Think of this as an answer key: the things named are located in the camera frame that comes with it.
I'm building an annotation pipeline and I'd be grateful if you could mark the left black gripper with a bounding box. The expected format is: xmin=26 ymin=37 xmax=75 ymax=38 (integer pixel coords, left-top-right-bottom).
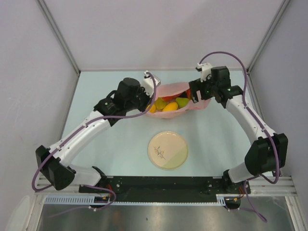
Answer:
xmin=125 ymin=85 xmax=154 ymax=114

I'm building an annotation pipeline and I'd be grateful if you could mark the red watermelon slice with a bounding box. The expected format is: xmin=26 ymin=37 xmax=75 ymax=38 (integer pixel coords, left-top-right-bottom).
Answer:
xmin=162 ymin=89 xmax=191 ymax=102

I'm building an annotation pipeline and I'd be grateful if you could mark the pink plastic bag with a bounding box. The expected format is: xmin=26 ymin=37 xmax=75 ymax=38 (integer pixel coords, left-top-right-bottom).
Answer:
xmin=146 ymin=82 xmax=211 ymax=119

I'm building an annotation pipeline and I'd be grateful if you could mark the round cream plate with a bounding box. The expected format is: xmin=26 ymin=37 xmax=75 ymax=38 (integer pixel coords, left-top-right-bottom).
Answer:
xmin=148 ymin=131 xmax=189 ymax=170

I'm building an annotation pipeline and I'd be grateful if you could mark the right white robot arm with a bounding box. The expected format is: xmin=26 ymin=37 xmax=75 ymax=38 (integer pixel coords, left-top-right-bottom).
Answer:
xmin=189 ymin=63 xmax=288 ymax=193

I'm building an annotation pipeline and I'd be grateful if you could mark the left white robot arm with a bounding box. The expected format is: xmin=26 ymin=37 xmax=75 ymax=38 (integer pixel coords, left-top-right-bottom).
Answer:
xmin=35 ymin=75 xmax=160 ymax=193

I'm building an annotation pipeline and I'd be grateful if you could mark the green fake pear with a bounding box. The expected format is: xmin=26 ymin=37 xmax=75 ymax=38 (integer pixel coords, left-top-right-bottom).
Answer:
xmin=175 ymin=97 xmax=190 ymax=108

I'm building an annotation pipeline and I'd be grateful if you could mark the yellow fake lemon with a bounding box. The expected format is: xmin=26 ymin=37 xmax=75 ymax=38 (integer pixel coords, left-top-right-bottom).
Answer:
xmin=147 ymin=104 xmax=156 ymax=114

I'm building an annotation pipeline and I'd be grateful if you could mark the yellow fake mango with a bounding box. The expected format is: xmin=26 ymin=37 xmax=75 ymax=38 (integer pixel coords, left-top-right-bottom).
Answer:
xmin=162 ymin=102 xmax=179 ymax=112

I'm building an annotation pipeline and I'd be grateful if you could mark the yellow fake fruit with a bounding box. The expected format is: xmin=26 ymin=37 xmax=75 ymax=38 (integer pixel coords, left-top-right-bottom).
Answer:
xmin=154 ymin=98 xmax=167 ymax=111

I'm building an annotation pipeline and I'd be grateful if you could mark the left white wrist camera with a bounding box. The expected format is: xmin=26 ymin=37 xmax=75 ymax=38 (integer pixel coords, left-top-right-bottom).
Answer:
xmin=141 ymin=71 xmax=161 ymax=97

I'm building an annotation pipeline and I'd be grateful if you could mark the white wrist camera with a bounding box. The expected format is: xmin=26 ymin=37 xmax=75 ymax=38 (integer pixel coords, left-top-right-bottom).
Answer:
xmin=141 ymin=71 xmax=161 ymax=97
xmin=196 ymin=63 xmax=213 ymax=82

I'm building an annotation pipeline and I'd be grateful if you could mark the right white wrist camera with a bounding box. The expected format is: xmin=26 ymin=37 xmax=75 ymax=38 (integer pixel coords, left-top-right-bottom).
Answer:
xmin=196 ymin=63 xmax=213 ymax=82

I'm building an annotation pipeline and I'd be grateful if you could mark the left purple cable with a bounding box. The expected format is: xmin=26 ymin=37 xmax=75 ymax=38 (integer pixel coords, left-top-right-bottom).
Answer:
xmin=32 ymin=71 xmax=158 ymax=218

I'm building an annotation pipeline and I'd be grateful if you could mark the purple cable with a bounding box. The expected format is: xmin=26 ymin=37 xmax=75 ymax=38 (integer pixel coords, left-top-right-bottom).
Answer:
xmin=199 ymin=51 xmax=282 ymax=223
xmin=32 ymin=71 xmax=158 ymax=218

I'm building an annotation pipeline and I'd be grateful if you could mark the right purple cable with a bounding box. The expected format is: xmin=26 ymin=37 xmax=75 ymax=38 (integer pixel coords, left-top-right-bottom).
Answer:
xmin=199 ymin=51 xmax=282 ymax=223

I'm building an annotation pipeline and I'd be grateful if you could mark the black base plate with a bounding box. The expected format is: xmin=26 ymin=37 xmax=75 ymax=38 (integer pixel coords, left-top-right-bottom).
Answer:
xmin=78 ymin=175 xmax=251 ymax=209

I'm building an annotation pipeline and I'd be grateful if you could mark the white slotted cable duct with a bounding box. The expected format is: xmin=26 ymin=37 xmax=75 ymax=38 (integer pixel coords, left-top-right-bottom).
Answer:
xmin=44 ymin=195 xmax=226 ymax=206

